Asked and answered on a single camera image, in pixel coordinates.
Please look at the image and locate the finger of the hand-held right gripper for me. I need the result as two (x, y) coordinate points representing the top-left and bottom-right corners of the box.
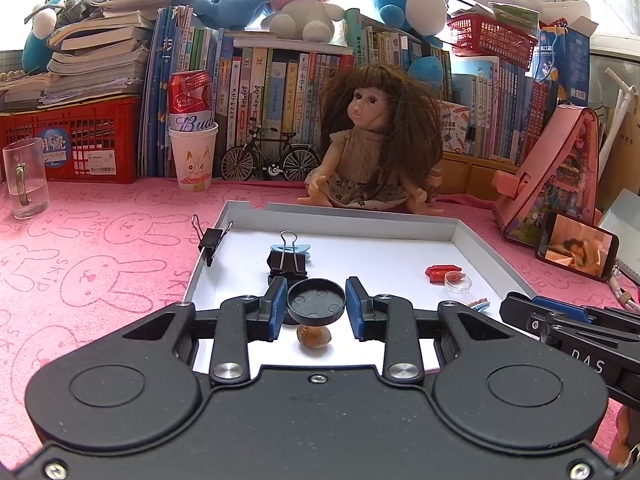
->
(532, 297), (596, 321)
(500, 291), (556, 342)

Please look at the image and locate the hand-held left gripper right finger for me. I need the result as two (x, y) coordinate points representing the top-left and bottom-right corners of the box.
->
(346, 276), (516, 385)

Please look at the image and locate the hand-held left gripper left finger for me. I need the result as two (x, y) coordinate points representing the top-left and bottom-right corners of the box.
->
(122, 276), (289, 386)

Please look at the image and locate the large black round lid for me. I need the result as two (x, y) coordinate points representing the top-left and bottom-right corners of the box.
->
(287, 279), (347, 325)

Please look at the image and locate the small brown nut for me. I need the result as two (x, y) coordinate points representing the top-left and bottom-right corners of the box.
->
(296, 325), (333, 348)

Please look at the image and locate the large black binder clip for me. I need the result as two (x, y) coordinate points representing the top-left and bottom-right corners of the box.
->
(266, 230), (307, 277)

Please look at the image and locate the white cardboard box tray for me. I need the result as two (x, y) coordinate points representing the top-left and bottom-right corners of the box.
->
(178, 201), (538, 376)

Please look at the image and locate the light blue plastic clip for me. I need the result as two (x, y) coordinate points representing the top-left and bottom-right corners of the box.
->
(270, 243), (313, 262)

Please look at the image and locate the clear round plastic dish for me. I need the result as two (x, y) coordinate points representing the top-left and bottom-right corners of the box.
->
(444, 270), (473, 295)

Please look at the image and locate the black smartphone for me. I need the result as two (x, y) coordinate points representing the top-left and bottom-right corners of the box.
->
(535, 211), (620, 281)

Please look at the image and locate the small black binder clip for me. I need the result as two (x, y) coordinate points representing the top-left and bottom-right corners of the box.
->
(191, 214), (233, 267)

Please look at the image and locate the black toy bicycle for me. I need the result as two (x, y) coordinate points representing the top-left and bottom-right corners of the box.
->
(221, 125), (321, 182)

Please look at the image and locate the brown cardboard shelf box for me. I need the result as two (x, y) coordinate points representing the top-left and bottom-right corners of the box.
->
(440, 151), (523, 203)

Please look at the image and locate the pink house-shaped stand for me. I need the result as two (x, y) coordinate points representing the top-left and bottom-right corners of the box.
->
(491, 104), (601, 247)

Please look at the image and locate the brown cardboard sheet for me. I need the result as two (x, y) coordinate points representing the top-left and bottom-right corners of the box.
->
(597, 110), (640, 211)

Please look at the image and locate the white cat print paper cup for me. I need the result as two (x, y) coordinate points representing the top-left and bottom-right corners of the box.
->
(168, 122), (219, 192)

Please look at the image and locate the pink bunny print cloth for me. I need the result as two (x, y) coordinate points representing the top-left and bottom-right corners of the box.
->
(0, 180), (640, 466)

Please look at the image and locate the colourful printed carton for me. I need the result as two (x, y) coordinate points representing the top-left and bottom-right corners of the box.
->
(439, 100), (477, 153)

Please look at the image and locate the brown haired doll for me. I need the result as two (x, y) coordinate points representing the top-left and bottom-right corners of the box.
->
(297, 64), (446, 216)

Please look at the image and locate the row of standing books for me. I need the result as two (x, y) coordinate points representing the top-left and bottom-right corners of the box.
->
(140, 7), (561, 178)

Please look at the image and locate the red beer can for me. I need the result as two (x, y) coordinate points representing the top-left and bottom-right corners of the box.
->
(167, 70), (215, 133)

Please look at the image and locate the red plastic crate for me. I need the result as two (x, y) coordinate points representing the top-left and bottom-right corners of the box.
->
(0, 96), (142, 184)

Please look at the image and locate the blue carton box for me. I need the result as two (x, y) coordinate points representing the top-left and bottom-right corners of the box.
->
(530, 2), (599, 107)

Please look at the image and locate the clear acrylic block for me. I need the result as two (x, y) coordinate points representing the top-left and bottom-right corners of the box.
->
(2, 138), (51, 220)

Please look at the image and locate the red plastic basket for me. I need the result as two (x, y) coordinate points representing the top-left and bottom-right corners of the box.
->
(446, 2), (539, 70)

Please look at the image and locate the white pink bunny plush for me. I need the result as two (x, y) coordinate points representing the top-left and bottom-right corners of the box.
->
(260, 0), (347, 42)

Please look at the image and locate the blue bear plush toy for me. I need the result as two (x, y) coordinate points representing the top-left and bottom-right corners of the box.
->
(191, 0), (277, 31)

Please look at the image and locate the stack of lying books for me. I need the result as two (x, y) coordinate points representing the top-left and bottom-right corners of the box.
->
(0, 0), (153, 108)

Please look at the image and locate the grey plush toy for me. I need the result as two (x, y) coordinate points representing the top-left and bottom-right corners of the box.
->
(55, 0), (121, 28)

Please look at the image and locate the blue white plush toy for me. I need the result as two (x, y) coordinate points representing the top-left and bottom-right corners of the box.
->
(21, 0), (66, 77)

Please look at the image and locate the white braided cord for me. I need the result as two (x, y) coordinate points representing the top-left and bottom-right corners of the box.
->
(607, 265), (640, 311)

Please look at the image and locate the white plastic pipe frame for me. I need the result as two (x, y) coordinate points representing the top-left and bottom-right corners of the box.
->
(597, 66), (638, 173)

